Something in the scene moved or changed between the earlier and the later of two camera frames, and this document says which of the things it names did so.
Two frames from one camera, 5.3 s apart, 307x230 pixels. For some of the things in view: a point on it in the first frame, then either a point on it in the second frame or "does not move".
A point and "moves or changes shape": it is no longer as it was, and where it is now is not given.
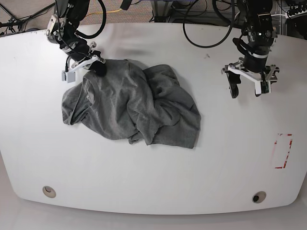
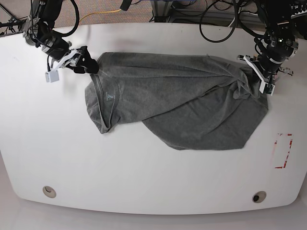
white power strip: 296,15 does not move
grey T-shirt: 140,104 moves or changes shape
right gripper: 253,65 to 268,66
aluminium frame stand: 163,12 does not move
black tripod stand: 15,23 does not move
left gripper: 79,51 to 59,50
